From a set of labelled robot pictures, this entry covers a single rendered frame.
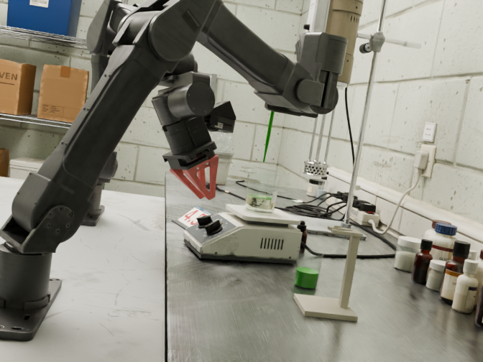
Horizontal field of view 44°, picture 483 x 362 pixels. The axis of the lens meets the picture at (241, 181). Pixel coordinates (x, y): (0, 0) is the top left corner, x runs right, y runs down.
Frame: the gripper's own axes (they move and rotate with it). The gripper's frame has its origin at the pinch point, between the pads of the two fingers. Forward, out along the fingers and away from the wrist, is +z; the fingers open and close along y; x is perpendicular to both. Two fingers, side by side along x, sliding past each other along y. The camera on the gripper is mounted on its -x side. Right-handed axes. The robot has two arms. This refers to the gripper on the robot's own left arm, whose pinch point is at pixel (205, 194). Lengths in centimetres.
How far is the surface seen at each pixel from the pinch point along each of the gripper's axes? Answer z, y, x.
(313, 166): 15, 27, -44
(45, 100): -22, 220, -35
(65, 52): -42, 249, -64
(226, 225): 7.4, 0.2, -1.5
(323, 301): 16.4, -26.3, 0.3
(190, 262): 8.9, -3.0, 9.1
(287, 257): 17.3, -5.0, -8.6
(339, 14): -19, 21, -62
